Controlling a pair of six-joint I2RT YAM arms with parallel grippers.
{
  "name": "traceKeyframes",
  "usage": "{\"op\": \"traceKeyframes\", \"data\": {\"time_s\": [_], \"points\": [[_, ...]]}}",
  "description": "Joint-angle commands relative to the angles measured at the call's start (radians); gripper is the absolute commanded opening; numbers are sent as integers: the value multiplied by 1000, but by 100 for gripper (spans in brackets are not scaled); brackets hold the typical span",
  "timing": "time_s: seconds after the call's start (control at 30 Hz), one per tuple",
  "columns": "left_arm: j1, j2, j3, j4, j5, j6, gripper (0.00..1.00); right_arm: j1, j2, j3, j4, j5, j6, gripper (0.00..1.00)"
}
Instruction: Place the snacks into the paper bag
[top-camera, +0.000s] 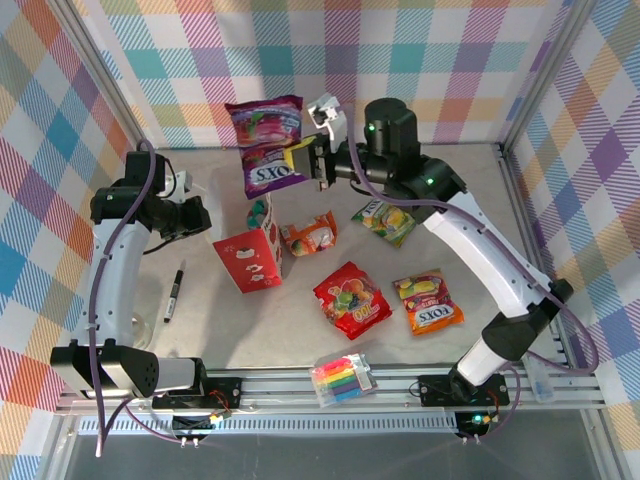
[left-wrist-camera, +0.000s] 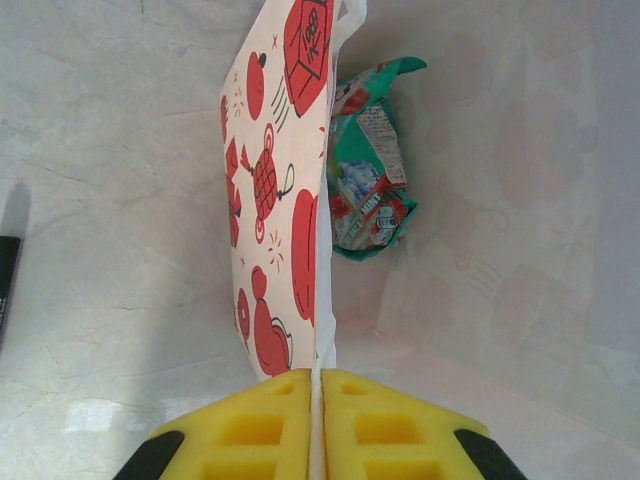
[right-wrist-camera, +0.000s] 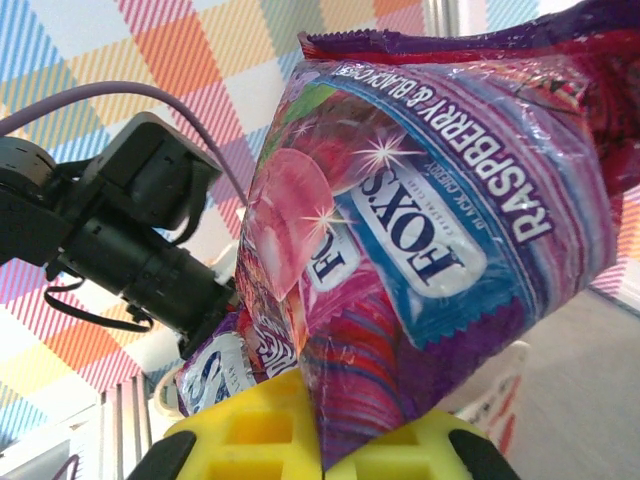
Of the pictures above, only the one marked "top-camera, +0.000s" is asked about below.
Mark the purple and pink snack packet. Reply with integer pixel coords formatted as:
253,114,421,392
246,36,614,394
223,93,305,151

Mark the thick purple arm cable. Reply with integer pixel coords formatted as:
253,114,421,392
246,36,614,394
342,102,601,376
84,138,156,459

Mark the black marker pen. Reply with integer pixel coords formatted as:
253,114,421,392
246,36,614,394
162,258,188,325

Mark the purple Fox's candy packet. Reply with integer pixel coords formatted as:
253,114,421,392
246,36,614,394
238,142,312,200

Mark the pack of coloured highlighters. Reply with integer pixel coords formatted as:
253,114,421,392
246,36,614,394
308,351,380,410

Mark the green Fox's candy packet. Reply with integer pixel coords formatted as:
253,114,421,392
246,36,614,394
350,198,418,250

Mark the thin purple cable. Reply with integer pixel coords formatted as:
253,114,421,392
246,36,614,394
122,402,221,444
462,364,522,444

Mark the aluminium frame post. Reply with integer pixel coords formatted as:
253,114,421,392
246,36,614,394
497,0,594,156
49,0,156,151

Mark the slotted cable duct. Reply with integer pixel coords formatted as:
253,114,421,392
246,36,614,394
77,418,464,436

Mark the aluminium side rail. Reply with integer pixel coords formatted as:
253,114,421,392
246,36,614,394
497,141,574,374

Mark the clear plastic tube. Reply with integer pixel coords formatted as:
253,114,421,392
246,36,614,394
522,349,556,404

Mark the red and white carton box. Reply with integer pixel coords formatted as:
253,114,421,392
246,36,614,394
206,167,287,296

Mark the thick purple left arm cable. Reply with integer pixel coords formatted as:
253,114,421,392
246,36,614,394
84,138,156,459

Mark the clear tape roll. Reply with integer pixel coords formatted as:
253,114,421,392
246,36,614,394
130,310,154,351

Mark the orange Fox's candy packet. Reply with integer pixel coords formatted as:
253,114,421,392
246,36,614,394
392,268,466,337

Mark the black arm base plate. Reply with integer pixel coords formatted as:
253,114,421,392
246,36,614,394
152,377,244,409
418,374,506,407

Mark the teal snack packet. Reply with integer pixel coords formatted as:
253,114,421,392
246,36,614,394
246,198,270,230

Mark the black controller board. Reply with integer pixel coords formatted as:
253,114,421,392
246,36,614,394
171,410,234,449
455,409,501,446

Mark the orange fruit snack packet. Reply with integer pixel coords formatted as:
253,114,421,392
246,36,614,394
278,209,340,259

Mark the red fruit candy packet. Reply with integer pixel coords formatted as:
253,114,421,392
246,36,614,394
312,260,393,342

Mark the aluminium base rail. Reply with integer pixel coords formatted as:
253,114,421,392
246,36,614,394
52,367,606,415

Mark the thick purple right arm cable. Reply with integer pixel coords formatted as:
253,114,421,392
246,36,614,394
342,102,601,376

